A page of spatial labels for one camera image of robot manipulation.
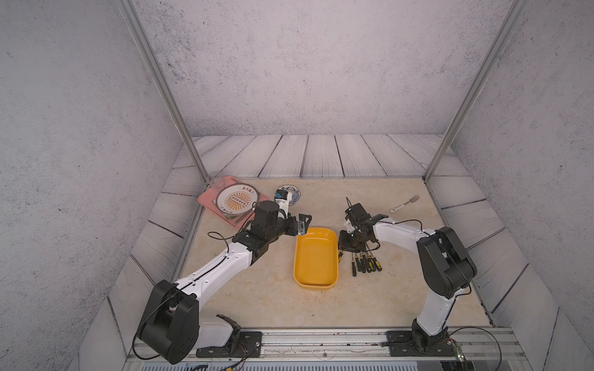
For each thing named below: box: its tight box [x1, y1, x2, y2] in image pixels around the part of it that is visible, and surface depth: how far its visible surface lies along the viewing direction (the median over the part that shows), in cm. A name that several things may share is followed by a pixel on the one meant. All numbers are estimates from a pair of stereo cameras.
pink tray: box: [198, 176, 239, 229], surface depth 114 cm
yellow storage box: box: [293, 226, 340, 290], surface depth 93 cm
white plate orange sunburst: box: [215, 183, 259, 215], surface depth 114 cm
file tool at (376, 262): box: [368, 249, 383, 272], surface depth 92 cm
